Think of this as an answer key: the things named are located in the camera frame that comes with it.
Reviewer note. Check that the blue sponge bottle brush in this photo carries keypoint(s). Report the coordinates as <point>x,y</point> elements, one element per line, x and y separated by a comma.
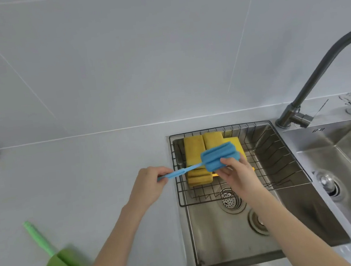
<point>217,156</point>

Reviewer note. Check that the dark grey faucet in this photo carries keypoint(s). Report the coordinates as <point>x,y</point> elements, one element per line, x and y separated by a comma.
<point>317,74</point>

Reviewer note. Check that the square yellow sponge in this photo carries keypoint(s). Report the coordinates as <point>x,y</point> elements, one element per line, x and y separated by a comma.
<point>240,149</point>

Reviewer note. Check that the short yellow sponge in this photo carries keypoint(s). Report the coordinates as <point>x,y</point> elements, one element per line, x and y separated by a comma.
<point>213,139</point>

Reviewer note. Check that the person's left forearm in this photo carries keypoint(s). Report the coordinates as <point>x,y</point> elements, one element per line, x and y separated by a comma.
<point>113,252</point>

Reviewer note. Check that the person's right forearm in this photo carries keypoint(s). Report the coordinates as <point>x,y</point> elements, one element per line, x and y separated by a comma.
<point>288,232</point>

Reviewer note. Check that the perforated sink drain strainer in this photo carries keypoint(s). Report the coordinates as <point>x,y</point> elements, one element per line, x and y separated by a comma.
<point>231,201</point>

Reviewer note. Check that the person's left hand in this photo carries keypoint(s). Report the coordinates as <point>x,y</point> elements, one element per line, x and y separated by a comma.
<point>145,188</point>

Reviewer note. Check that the person's right hand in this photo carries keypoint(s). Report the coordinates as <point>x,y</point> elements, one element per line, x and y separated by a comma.
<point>242,180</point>

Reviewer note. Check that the long yellow sponge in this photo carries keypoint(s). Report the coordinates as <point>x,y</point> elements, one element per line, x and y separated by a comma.
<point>193,149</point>

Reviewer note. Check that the person's right thumb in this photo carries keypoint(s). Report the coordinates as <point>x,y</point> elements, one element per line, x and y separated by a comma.
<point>221,173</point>

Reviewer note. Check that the round sink overflow drain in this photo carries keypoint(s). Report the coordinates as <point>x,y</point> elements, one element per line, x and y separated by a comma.
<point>256,221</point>

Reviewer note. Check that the person's left thumb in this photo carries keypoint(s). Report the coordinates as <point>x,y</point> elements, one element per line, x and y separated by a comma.
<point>164,170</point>

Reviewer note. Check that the stainless steel double sink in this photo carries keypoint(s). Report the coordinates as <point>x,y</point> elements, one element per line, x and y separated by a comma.
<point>226,245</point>

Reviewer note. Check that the orange plastic piece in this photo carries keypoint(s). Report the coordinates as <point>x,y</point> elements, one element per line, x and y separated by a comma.
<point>215,174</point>

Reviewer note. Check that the metal sink drain stopper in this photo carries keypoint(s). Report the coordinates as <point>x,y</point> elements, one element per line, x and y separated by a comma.
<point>328,182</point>

